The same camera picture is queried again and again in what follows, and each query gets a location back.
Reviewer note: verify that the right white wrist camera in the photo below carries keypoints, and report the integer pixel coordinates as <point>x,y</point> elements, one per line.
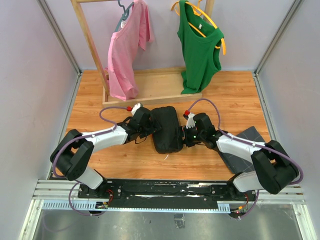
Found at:
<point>190,123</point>

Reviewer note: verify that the orange clothes hanger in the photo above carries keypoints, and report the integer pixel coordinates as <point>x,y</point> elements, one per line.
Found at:
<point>206,13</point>

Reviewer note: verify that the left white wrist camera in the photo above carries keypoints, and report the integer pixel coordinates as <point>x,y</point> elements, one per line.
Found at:
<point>134,108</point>

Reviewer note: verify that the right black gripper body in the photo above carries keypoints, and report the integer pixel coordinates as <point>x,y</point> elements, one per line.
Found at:
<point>193,137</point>

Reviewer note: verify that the pink t-shirt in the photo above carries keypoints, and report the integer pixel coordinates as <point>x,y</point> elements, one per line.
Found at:
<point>133,33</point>

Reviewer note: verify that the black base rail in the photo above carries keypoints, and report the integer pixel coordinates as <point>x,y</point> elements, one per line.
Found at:
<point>165,194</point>

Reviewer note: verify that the green tank top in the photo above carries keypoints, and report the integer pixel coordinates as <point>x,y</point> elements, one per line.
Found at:
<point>200,44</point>

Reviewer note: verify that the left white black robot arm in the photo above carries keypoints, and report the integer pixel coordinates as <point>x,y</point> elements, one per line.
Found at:
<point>71,157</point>

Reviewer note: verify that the grey clothes hanger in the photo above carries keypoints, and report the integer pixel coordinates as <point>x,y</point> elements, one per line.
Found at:
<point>125,15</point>

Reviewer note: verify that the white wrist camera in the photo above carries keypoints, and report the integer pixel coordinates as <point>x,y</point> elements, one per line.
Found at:
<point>190,123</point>
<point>134,108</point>

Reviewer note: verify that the grey folded cloth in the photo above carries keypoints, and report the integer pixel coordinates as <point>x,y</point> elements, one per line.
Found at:
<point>237,155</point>

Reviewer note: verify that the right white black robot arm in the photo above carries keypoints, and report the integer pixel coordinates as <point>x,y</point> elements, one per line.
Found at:
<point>273,169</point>

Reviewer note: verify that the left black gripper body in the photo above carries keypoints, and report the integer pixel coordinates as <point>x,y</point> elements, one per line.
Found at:
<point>151,128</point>

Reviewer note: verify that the black plastic tool case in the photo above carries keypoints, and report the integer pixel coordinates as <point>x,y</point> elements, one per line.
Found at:
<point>164,139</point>

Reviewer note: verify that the wooden clothes rack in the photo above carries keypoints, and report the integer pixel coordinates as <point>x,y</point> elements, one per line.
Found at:
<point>156,86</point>

